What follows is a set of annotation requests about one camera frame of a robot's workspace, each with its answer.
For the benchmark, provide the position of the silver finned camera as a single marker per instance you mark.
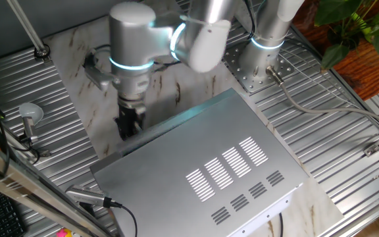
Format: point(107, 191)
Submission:
point(84, 195)

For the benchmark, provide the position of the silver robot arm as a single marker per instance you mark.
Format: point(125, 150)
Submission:
point(130, 36)

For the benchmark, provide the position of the silver microwave housing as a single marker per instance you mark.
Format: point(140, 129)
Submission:
point(176, 184)

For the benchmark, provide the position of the silver pole with black base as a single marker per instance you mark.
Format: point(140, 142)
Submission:
point(29, 29)

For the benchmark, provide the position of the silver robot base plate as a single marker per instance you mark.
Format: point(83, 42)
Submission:
point(242, 72)

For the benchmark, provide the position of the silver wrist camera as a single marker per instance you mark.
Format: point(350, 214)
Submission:
point(99, 79)

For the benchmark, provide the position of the aluminium frame beam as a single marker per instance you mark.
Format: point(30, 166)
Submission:
point(18, 184)

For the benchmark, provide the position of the pink plastic toy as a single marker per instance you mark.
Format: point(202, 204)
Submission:
point(61, 233)

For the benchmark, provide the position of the marble pattern table mat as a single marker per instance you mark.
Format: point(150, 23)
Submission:
point(77, 98)

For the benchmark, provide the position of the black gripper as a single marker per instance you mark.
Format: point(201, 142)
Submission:
point(128, 118)

